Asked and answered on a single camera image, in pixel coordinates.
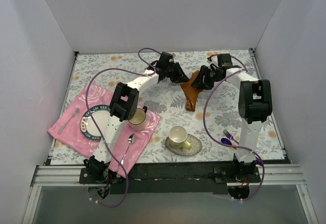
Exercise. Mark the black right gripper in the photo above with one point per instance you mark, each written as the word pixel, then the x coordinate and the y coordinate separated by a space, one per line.
pixel 206 76

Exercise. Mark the orange-brown cloth napkin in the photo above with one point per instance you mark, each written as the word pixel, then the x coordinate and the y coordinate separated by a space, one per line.
pixel 190 92

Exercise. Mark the floral patterned tablecloth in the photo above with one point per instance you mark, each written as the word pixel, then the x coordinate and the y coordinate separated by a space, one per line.
pixel 169 101

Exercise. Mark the purple fork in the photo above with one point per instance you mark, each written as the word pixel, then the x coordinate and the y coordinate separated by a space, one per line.
pixel 230 136

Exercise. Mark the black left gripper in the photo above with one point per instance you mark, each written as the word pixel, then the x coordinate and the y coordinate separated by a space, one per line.
pixel 174 70

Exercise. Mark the silver fork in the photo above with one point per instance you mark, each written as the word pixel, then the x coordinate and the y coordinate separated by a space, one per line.
pixel 72 116

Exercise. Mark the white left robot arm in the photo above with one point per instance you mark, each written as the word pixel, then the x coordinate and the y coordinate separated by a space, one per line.
pixel 123 107

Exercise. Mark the pale green teacup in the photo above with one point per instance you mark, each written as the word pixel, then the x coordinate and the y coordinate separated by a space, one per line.
pixel 178 138

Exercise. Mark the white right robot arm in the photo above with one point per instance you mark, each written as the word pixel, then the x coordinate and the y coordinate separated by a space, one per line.
pixel 254 107

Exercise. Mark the cream mug black handle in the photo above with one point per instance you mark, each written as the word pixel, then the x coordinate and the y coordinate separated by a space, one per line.
pixel 139 120

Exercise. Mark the woven round saucer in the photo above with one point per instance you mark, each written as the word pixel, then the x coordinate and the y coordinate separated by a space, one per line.
pixel 195 149

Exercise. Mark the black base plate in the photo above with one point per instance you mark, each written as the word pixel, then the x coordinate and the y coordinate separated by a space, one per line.
pixel 183 177

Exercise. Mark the white plate green rim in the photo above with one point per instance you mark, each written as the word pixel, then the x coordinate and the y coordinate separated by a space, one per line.
pixel 101 115

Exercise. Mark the aluminium frame rail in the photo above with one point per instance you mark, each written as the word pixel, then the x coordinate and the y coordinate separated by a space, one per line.
pixel 169 193

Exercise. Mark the purple spoon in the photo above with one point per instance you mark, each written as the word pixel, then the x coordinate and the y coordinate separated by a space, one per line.
pixel 226 141

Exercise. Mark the pink floral placemat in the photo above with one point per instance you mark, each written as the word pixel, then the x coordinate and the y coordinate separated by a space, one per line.
pixel 72 136

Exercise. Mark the silver spoon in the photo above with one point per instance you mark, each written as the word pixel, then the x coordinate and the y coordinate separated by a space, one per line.
pixel 131 141

